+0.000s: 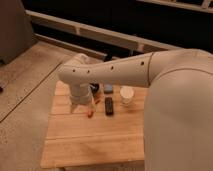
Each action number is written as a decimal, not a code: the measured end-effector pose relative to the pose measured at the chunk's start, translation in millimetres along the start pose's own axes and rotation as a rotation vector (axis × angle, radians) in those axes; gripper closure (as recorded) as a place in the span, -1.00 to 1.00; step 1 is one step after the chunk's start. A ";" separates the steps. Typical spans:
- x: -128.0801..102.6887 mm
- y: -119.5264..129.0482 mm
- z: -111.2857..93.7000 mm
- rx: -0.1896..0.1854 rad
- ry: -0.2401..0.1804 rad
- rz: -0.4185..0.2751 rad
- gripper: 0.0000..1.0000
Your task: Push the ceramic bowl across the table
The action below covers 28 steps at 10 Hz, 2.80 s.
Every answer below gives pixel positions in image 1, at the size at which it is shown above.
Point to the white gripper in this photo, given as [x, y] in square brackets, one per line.
[81, 95]

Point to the dark ceramic bowl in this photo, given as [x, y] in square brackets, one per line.
[94, 88]

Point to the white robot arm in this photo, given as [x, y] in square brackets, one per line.
[178, 108]

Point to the blue sponge block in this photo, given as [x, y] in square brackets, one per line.
[108, 89]

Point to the black remote control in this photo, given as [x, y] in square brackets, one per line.
[109, 106]

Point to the white paper cup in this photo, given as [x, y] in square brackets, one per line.
[126, 94]

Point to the grey cabinet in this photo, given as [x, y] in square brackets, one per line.
[16, 32]

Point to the white shelf rail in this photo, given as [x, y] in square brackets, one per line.
[99, 34]

